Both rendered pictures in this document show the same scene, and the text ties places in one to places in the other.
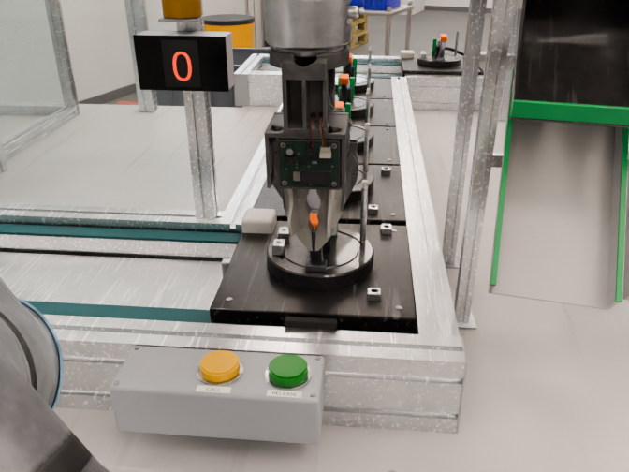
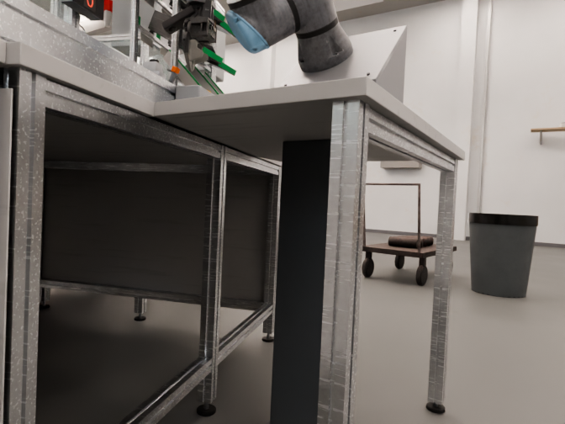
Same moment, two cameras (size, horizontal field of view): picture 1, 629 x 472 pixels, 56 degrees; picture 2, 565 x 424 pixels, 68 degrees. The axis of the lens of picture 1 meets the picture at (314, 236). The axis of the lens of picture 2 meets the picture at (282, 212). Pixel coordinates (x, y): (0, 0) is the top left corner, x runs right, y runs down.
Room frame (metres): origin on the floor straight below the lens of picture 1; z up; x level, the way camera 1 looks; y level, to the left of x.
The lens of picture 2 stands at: (0.06, 1.26, 0.67)
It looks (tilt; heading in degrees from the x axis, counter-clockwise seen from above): 1 degrees down; 278
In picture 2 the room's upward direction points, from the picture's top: 3 degrees clockwise
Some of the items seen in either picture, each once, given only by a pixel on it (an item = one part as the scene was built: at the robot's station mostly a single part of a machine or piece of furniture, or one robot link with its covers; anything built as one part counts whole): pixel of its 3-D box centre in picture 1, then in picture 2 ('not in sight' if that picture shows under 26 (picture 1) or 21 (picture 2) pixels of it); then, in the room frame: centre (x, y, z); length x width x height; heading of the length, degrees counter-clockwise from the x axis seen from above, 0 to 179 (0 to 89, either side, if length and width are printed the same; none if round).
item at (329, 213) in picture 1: (327, 218); (198, 58); (0.54, -0.01, 1.10); 0.06 x 0.03 x 0.09; 175
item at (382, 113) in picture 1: (344, 93); not in sight; (1.43, -0.07, 1.01); 0.24 x 0.24 x 0.13; 85
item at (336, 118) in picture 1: (309, 116); (199, 21); (0.54, 0.00, 1.21); 0.09 x 0.08 x 0.12; 175
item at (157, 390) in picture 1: (222, 392); (203, 105); (0.48, 0.10, 0.93); 0.21 x 0.07 x 0.06; 85
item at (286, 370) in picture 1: (287, 373); not in sight; (0.47, 0.03, 0.96); 0.04 x 0.04 x 0.02
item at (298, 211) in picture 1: (296, 217); (194, 55); (0.54, 0.02, 1.10); 0.06 x 0.03 x 0.09; 175
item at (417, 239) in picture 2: not in sight; (409, 231); (-0.56, -2.89, 0.43); 1.10 x 0.64 x 0.87; 64
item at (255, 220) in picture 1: (259, 226); not in sight; (0.79, 0.08, 0.97); 0.05 x 0.05 x 0.04; 85
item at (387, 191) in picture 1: (332, 164); not in sight; (0.94, -0.03, 1.01); 0.24 x 0.24 x 0.13; 85
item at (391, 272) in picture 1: (319, 268); not in sight; (0.69, -0.01, 0.96); 0.24 x 0.24 x 0.02; 85
